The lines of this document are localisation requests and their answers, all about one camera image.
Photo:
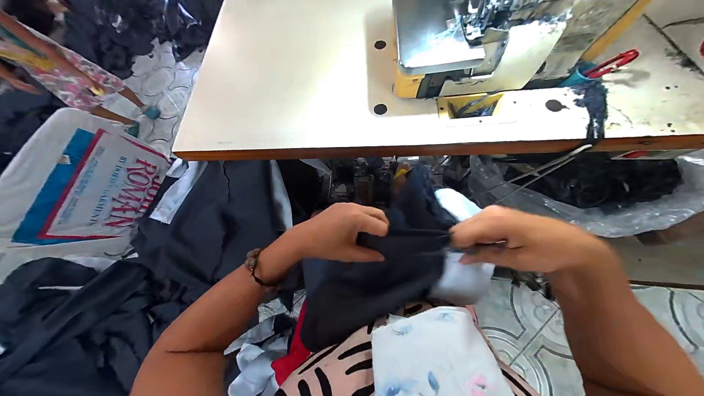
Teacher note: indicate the metal overlock sewing machine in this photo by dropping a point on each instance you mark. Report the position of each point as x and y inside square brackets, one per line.
[434, 44]

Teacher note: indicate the person's left thumb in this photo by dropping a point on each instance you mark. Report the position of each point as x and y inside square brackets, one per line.
[365, 254]

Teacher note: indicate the pile of dark garments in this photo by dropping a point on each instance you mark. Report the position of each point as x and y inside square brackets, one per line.
[71, 324]

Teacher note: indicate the white bag with red print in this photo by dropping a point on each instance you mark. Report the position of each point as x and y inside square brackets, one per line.
[93, 187]

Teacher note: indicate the person's right thumb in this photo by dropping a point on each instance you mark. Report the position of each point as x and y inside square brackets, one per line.
[485, 254]

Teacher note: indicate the white sewing table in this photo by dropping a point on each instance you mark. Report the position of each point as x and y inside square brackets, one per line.
[286, 77]

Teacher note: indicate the dark navy garment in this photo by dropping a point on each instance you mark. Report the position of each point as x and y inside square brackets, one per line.
[379, 286]

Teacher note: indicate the red cloth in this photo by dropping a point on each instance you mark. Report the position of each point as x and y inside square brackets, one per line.
[289, 352]

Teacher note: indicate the person's left hand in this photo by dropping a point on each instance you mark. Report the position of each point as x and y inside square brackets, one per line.
[324, 234]

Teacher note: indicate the clear plastic bag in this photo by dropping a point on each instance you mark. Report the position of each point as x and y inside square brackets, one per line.
[632, 220]

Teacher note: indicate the pile of fabric scraps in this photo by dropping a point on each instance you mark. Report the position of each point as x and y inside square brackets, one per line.
[256, 357]

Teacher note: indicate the person's right forearm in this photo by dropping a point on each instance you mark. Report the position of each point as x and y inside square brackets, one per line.
[616, 330]

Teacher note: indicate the person's left fingers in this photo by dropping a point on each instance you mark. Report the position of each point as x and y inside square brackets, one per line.
[364, 218]

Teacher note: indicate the dark trousers with white lining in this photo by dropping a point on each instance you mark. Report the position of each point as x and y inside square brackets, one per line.
[220, 220]

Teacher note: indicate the heap of black fabric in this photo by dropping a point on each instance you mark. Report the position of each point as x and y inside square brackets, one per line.
[610, 181]

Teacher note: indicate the heap of dark fabric bundles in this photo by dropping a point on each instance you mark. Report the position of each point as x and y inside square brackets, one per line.
[121, 33]

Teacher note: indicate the person's right hand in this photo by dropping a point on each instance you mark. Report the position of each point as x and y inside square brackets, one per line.
[533, 239]

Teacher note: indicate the person's legs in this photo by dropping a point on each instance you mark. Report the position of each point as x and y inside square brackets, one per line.
[330, 368]

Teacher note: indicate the white floral cloth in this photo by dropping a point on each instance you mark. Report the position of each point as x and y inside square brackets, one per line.
[434, 352]

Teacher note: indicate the person's left forearm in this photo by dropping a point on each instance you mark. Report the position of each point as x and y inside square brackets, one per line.
[206, 330]

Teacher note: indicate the person's right fingers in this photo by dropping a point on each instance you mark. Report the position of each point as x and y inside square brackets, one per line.
[474, 230]

